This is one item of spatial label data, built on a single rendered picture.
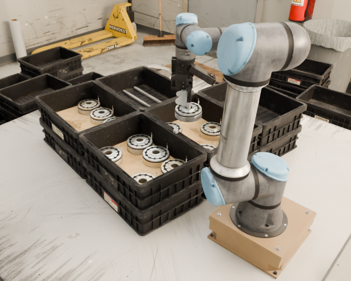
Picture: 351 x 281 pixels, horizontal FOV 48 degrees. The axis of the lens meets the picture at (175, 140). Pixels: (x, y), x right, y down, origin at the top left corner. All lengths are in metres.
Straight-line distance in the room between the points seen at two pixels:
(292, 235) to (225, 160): 0.37
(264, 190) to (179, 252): 0.36
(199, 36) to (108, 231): 0.73
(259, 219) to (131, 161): 0.54
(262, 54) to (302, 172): 0.92
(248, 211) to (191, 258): 0.24
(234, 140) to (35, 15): 4.15
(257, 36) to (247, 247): 0.67
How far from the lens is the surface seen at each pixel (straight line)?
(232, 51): 0.92
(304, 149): 1.91
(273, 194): 1.22
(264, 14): 4.54
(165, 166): 1.42
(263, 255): 1.28
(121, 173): 1.29
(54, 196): 1.60
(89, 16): 5.45
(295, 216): 1.39
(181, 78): 1.45
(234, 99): 0.99
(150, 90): 2.04
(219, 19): 4.82
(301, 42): 0.98
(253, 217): 1.27
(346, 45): 3.65
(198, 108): 1.51
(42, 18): 5.04
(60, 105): 1.89
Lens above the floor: 1.71
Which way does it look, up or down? 33 degrees down
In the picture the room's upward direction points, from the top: 1 degrees clockwise
